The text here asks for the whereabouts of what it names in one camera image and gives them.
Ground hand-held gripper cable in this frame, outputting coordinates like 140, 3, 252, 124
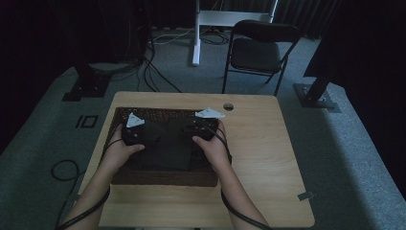
209, 124, 272, 230
56, 137, 124, 230

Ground white floor cables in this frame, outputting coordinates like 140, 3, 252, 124
152, 26, 196, 46

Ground black stand base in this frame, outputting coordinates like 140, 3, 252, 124
293, 74, 342, 114
61, 61, 113, 103

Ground dark cloth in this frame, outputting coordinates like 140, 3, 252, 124
127, 117, 213, 173

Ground person's right hand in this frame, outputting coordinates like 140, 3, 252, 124
192, 120, 233, 171

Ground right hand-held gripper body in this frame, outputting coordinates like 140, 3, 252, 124
186, 107, 226, 142

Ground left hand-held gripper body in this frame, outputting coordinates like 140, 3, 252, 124
121, 111, 148, 147

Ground black floor cable bundle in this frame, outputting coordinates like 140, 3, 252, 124
136, 28, 184, 94

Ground person's left hand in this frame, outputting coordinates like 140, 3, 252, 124
101, 124, 147, 176

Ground brown wicker basket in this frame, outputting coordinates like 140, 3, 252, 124
100, 106, 222, 188

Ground black folding chair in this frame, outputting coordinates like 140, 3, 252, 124
221, 19, 303, 97

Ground white desk frame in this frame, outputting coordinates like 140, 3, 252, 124
191, 0, 280, 67

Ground black looped floor cable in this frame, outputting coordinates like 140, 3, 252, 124
50, 159, 81, 230

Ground right hand-held gripper cable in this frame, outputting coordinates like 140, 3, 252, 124
209, 124, 272, 230

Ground grey tape piece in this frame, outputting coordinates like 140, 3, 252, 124
297, 191, 316, 202

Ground left hand-held gripper cable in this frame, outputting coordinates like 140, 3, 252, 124
56, 137, 124, 230

